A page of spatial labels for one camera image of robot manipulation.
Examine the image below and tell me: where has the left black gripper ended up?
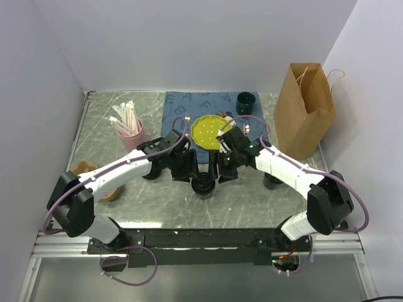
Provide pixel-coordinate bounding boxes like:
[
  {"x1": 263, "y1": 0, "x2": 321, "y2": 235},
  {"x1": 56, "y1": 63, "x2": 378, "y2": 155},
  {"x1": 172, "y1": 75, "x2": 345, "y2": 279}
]
[{"x1": 167, "y1": 148, "x2": 202, "y2": 182}]

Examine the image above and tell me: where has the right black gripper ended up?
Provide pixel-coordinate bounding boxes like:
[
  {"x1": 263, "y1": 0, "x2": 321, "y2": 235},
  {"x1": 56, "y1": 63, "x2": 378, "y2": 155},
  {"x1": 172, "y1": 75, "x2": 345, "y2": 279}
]
[{"x1": 205, "y1": 149, "x2": 242, "y2": 184}]

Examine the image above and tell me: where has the black coffee cup lid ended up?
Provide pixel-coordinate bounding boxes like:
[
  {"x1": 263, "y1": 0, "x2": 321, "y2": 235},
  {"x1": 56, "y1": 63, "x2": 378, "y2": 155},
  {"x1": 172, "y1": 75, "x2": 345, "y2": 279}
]
[{"x1": 191, "y1": 177, "x2": 216, "y2": 193}]

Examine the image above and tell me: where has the dark transparent coffee cup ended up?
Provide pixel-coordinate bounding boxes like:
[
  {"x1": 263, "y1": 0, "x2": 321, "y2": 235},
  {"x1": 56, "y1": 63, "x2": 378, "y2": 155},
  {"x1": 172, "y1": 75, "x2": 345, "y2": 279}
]
[{"x1": 195, "y1": 191, "x2": 213, "y2": 199}]

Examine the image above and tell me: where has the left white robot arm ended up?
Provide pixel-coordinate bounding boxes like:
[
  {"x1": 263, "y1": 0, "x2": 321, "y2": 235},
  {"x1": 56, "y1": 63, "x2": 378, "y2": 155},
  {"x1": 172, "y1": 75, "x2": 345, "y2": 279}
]
[{"x1": 46, "y1": 130, "x2": 198, "y2": 253}]

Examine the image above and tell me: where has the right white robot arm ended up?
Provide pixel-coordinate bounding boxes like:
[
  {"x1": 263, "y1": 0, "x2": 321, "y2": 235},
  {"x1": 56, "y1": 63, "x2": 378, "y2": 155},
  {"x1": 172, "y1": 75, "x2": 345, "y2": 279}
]
[{"x1": 211, "y1": 126, "x2": 354, "y2": 251}]

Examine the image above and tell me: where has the yellow dotted plate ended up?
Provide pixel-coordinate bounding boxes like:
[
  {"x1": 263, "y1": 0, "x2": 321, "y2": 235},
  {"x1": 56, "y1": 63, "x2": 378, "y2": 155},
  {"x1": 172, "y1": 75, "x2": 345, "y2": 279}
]
[{"x1": 191, "y1": 115, "x2": 229, "y2": 150}]

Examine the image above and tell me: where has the stack of black lids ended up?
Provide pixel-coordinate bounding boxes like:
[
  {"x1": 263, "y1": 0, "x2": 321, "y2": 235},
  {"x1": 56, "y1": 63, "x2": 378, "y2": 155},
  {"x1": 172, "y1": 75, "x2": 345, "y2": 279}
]
[{"x1": 142, "y1": 168, "x2": 162, "y2": 181}]

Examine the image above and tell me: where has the silver spoon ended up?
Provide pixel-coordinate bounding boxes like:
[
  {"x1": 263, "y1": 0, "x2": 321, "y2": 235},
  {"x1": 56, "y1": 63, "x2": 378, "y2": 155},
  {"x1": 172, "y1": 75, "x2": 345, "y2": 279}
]
[{"x1": 242, "y1": 123, "x2": 251, "y2": 135}]

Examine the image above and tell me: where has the small cartoon figurine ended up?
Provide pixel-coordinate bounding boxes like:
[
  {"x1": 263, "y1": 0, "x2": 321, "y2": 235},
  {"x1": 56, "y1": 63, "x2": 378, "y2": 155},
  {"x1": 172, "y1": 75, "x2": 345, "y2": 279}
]
[{"x1": 219, "y1": 113, "x2": 234, "y2": 121}]

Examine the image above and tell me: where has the blue alphabet placemat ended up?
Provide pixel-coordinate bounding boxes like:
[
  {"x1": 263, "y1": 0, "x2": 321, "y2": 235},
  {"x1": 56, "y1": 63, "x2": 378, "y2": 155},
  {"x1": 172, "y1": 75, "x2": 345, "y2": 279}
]
[{"x1": 161, "y1": 91, "x2": 267, "y2": 164}]

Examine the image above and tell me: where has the dark green mug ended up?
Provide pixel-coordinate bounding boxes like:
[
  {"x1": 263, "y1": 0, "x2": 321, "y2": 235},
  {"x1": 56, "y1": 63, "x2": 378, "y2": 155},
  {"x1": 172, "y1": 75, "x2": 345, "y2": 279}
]
[{"x1": 236, "y1": 92, "x2": 256, "y2": 115}]

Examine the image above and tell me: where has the black cup stack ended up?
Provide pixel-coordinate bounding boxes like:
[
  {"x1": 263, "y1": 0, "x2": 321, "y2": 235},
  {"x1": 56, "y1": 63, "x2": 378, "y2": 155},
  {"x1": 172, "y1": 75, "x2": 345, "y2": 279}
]
[{"x1": 263, "y1": 173, "x2": 283, "y2": 190}]

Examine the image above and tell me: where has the pink straw holder cup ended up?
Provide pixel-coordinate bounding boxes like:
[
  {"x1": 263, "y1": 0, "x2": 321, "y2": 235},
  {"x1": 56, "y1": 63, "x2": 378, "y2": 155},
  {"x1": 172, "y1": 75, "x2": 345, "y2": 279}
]
[{"x1": 117, "y1": 119, "x2": 148, "y2": 153}]

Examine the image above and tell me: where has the white wrapped straws bundle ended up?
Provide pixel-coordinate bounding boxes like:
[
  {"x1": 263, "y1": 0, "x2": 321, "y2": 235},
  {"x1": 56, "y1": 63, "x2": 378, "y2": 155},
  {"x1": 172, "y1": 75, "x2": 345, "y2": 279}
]
[{"x1": 109, "y1": 100, "x2": 142, "y2": 137}]

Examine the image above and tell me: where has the brown paper bag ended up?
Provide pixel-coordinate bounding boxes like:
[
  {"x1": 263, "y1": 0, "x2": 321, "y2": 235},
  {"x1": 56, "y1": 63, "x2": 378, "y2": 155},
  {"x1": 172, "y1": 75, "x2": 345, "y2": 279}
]
[{"x1": 273, "y1": 63, "x2": 337, "y2": 160}]

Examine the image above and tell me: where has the brown cardboard cup carrier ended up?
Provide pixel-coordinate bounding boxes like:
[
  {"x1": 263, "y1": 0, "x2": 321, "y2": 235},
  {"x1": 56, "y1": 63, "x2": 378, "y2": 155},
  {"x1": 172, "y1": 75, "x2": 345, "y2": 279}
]
[{"x1": 70, "y1": 160, "x2": 123, "y2": 202}]

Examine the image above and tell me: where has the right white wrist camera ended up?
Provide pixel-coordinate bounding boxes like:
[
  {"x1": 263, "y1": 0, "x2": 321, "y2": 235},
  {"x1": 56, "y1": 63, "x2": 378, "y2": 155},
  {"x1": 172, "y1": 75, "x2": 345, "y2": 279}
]
[{"x1": 217, "y1": 126, "x2": 236, "y2": 154}]

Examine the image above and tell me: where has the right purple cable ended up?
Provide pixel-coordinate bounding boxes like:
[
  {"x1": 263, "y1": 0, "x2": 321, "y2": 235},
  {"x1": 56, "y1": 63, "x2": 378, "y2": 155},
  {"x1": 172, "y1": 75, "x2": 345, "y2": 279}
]
[{"x1": 217, "y1": 115, "x2": 370, "y2": 276}]

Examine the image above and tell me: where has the purple cable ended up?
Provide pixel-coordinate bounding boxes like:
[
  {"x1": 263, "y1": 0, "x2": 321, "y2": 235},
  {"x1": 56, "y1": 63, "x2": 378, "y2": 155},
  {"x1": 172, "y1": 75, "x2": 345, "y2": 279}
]
[
  {"x1": 217, "y1": 115, "x2": 370, "y2": 276},
  {"x1": 42, "y1": 116, "x2": 190, "y2": 287}
]

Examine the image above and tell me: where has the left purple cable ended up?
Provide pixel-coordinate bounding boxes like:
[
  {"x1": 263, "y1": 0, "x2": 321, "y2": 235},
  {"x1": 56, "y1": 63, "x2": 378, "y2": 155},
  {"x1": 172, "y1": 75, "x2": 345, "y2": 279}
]
[{"x1": 42, "y1": 116, "x2": 190, "y2": 287}]

